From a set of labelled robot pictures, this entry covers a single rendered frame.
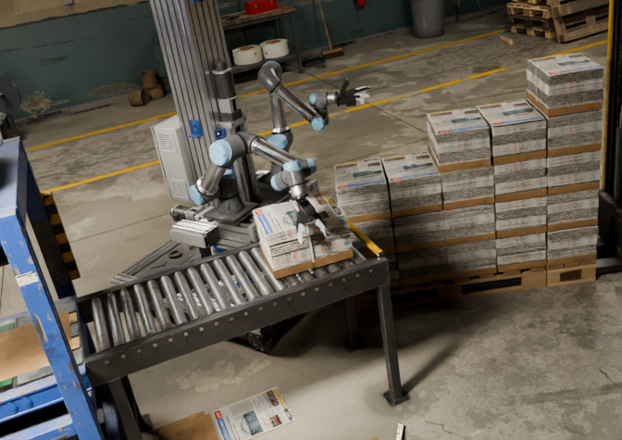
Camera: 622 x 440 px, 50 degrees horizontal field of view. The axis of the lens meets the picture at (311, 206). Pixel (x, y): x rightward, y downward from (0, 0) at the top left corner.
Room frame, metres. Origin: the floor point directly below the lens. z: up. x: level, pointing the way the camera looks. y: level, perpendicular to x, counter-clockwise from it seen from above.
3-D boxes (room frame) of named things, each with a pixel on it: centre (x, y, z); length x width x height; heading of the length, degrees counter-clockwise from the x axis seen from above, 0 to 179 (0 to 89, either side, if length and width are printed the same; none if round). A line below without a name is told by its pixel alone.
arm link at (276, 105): (3.88, 0.10, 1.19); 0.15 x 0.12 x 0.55; 168
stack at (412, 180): (3.52, -0.74, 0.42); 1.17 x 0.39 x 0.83; 87
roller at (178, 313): (2.56, 0.67, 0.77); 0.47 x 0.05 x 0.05; 17
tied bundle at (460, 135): (3.52, -0.88, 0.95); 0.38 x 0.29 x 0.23; 176
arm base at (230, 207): (3.36, 0.44, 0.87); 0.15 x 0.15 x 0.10
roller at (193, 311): (2.58, 0.61, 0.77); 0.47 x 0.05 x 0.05; 17
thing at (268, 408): (2.62, 0.46, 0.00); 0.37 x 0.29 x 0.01; 107
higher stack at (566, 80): (3.48, -1.47, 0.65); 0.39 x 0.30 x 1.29; 177
